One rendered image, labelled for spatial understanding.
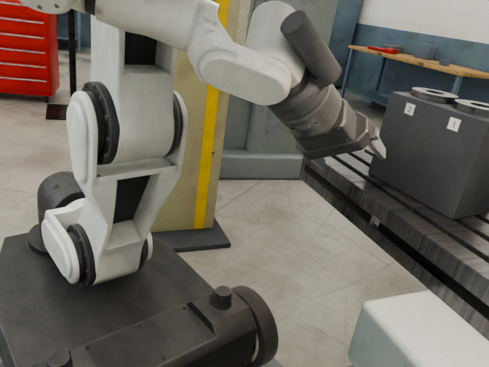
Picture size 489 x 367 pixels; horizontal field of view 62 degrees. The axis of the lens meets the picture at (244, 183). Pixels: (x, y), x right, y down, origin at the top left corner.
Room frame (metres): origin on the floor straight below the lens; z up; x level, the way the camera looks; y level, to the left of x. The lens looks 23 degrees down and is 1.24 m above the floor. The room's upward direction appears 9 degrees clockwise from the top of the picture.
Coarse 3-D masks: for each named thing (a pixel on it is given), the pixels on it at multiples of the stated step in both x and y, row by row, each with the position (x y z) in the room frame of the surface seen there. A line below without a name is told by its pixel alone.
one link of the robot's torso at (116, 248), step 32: (96, 128) 0.62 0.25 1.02; (96, 160) 0.62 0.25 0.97; (160, 160) 0.75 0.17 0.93; (96, 192) 0.63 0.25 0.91; (128, 192) 0.72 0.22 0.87; (160, 192) 0.72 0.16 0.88; (96, 224) 0.70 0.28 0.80; (128, 224) 0.77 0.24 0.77; (96, 256) 0.70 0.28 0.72; (128, 256) 0.75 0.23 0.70
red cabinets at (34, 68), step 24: (0, 0) 4.04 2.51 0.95; (0, 24) 4.03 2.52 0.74; (24, 24) 4.09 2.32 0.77; (48, 24) 4.18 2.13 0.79; (0, 48) 4.02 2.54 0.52; (24, 48) 4.10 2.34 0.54; (48, 48) 4.16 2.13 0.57; (0, 72) 4.02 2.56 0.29; (24, 72) 4.08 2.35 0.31; (48, 72) 4.16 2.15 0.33; (48, 96) 4.22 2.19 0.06
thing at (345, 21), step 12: (348, 0) 7.79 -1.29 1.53; (360, 0) 7.90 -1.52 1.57; (240, 12) 8.93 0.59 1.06; (336, 12) 7.71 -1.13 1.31; (348, 12) 7.81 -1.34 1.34; (240, 24) 8.94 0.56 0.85; (336, 24) 7.74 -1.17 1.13; (348, 24) 7.84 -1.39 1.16; (240, 36) 8.95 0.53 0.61; (336, 36) 7.76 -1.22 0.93; (348, 36) 7.86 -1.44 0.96; (336, 48) 7.78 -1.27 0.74; (348, 48) 7.88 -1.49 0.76; (336, 84) 7.85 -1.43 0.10
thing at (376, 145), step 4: (376, 128) 0.61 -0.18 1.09; (376, 132) 0.60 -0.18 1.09; (376, 136) 0.60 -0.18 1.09; (376, 140) 0.61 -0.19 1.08; (380, 140) 0.63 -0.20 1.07; (368, 144) 0.60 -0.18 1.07; (372, 144) 0.60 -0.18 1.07; (376, 144) 0.61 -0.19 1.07; (380, 144) 0.62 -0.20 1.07; (372, 148) 0.60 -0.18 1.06; (376, 148) 0.60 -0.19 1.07; (380, 148) 0.62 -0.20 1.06; (384, 148) 0.63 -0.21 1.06; (376, 152) 0.61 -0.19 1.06; (380, 152) 0.61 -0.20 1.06; (384, 152) 0.63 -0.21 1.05; (380, 156) 0.62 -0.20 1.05; (384, 156) 0.62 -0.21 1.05
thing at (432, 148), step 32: (416, 96) 0.84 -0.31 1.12; (448, 96) 0.82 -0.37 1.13; (384, 128) 0.86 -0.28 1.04; (416, 128) 0.80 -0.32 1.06; (448, 128) 0.74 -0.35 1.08; (480, 128) 0.70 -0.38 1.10; (384, 160) 0.84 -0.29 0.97; (416, 160) 0.78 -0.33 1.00; (448, 160) 0.73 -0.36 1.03; (480, 160) 0.69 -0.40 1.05; (416, 192) 0.76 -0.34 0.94; (448, 192) 0.71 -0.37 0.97; (480, 192) 0.72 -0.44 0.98
